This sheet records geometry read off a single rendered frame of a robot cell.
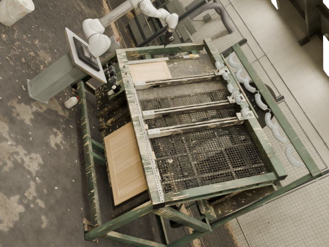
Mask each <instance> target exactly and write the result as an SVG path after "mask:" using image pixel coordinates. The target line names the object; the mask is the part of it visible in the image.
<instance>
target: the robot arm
mask: <svg viewBox="0 0 329 247"><path fill-rule="evenodd" d="M133 8H139V9H140V10H141V12H142V13H143V14H145V15H147V16H149V17H156V18H160V19H162V20H163V21H165V22H166V23H167V24H168V26H167V31H166V33H164V48H165V47H166V45H167V44H168V43H169V42H170V41H171V39H173V37H172V33H173V32H174V29H175V26H176V25H177V22H178V15H177V14H175V13H173V14H170V13H168V12H167V11H166V10H164V9H162V8H160V9H159V10H157V9H156V8H155V7H153V5H152V3H151V2H150V0H127V1H125V2H124V3H122V4H121V5H120V6H118V7H117V8H115V9H114V10H112V11H111V12H109V13H108V14H106V15H105V16H104V17H102V18H101V19H94V20H93V19H86V20H85V21H84V22H83V24H82V29H83V32H84V34H85V36H86V38H87V40H88V41H89V45H88V46H84V45H83V44H82V45H81V46H82V49H83V52H84V55H85V57H87V58H88V59H90V61H91V62H92V63H95V64H97V62H96V59H97V58H98V57H99V56H101V55H102V54H103V53H104V52H105V51H106V50H107V49H108V48H109V47H110V45H111V41H110V39H109V37H108V36H106V35H104V34H102V33H103V32H104V30H105V28H106V27H107V26H108V25H110V24H111V23H113V22H114V21H116V20H117V19H119V18H120V17H122V16H123V15H125V14H126V13H128V12H129V11H130V10H132V9H133ZM165 35H166V39H165ZM170 37H171V39H170V40H169V38H170ZM167 38H168V40H167ZM166 40H167V42H166Z"/></svg>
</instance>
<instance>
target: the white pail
mask: <svg viewBox="0 0 329 247"><path fill-rule="evenodd" d="M34 8H35V7H34V4H33V2H32V0H2V1H1V2H0V22H1V23H2V24H3V25H5V26H11V25H12V24H14V23H15V22H16V21H17V20H19V19H21V18H23V16H25V15H26V14H27V13H30V12H32V11H33V10H34Z"/></svg>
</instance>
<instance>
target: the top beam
mask: <svg viewBox="0 0 329 247"><path fill-rule="evenodd" d="M203 42H204V48H205V50H206V52H207V54H208V56H209V58H210V59H211V61H212V63H213V65H214V67H215V62H218V60H219V63H220V64H223V63H224V61H223V60H222V58H221V56H220V54H219V53H218V51H217V49H216V47H215V45H214V44H213V42H212V40H211V38H205V39H204V40H203ZM215 69H216V70H217V68H216V67H215ZM227 75H228V76H229V79H231V80H229V79H227V80H224V78H223V77H222V75H221V77H220V78H221V80H222V82H223V84H224V86H225V87H226V89H227V84H230V82H231V84H232V86H233V88H234V89H235V90H234V91H239V88H238V86H237V84H236V82H235V81H234V79H233V77H232V75H231V74H227ZM227 91H228V89H227ZM228 93H229V95H230V96H232V93H230V92H229V91H228ZM242 103H243V104H237V103H235V106H236V108H237V110H238V112H239V113H240V111H241V109H243V108H244V106H245V108H248V107H249V105H248V103H247V101H242ZM244 104H245V105H244ZM244 123H245V125H246V127H247V129H248V131H249V132H250V134H251V136H252V138H253V140H254V142H255V144H256V146H257V147H258V149H259V151H260V153H261V155H262V157H263V159H264V161H265V163H266V165H267V167H268V169H269V170H270V172H271V173H272V172H274V174H275V176H276V177H277V179H276V180H275V181H281V180H285V178H286V177H287V176H288V174H287V172H286V170H285V168H284V167H283V165H282V163H281V161H280V160H279V158H278V156H277V154H276V153H275V151H274V149H273V147H272V146H271V144H270V142H269V140H268V139H267V137H266V135H265V133H264V132H263V130H262V128H261V126H260V125H259V123H258V121H257V119H256V118H252V119H246V120H244Z"/></svg>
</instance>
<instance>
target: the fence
mask: <svg viewBox="0 0 329 247"><path fill-rule="evenodd" d="M195 55H196V54H195ZM195 55H194V57H190V56H189V55H185V56H183V57H184V58H180V59H170V60H169V58H168V57H166V58H155V59H145V60H136V61H128V64H129V65H136V64H145V63H155V62H174V61H184V60H193V59H199V55H198V54H197V55H198V56H195Z"/></svg>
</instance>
